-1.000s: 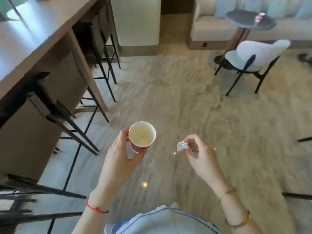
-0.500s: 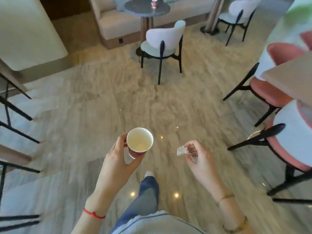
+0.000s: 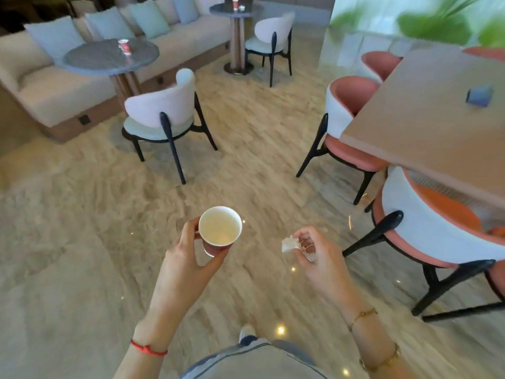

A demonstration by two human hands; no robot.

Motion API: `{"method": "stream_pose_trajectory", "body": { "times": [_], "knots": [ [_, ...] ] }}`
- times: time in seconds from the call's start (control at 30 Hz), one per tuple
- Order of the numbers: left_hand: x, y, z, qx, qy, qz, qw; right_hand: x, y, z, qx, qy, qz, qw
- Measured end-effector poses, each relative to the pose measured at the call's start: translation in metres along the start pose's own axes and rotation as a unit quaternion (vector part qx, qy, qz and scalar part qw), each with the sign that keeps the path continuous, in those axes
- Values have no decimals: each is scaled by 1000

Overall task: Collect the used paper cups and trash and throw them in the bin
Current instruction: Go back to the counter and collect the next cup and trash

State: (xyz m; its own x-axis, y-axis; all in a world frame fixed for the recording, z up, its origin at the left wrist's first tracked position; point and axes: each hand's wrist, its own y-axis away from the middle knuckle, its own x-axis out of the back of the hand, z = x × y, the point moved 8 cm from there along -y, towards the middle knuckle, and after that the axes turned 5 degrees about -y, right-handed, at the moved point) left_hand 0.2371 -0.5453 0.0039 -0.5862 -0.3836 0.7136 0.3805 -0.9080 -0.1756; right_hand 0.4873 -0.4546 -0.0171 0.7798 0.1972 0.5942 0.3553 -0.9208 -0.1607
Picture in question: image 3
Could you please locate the frosted glass window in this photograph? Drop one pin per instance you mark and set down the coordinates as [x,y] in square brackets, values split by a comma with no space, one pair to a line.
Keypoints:
[375,11]

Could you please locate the round grey stone table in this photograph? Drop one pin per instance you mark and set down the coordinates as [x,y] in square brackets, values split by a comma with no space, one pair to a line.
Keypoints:
[94,59]

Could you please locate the light wooden dining table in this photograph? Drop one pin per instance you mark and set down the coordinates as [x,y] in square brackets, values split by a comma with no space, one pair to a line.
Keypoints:
[426,126]

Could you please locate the blue jeans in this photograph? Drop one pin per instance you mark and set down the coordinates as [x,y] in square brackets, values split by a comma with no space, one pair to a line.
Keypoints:
[294,351]

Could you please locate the light blue ribbed shirt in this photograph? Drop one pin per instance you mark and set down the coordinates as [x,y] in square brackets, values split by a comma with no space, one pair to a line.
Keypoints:
[256,363]

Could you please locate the black wedge tabletop box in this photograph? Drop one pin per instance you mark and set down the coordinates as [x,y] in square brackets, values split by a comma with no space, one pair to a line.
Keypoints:
[479,96]

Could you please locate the white seat with brown plinth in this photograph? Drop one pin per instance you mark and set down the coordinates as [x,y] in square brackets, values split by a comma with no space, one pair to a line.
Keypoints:
[59,94]

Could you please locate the person's right forearm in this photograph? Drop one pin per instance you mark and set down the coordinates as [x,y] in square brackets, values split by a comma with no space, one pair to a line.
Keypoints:
[378,343]

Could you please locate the blue houndstooth cushion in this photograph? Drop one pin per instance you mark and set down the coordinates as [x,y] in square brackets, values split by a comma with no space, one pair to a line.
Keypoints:
[55,37]
[185,7]
[110,25]

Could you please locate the plain teal cushion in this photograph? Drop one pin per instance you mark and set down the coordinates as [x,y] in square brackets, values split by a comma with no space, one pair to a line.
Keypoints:
[150,17]

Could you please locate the person's left hand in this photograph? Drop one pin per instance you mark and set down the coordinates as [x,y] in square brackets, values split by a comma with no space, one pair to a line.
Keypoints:
[173,280]

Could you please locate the person's right hand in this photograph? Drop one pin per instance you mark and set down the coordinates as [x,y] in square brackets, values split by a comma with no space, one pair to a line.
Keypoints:
[329,268]

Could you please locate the beige sneaker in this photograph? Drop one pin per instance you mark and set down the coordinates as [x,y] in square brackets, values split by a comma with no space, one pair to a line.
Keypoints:
[247,332]

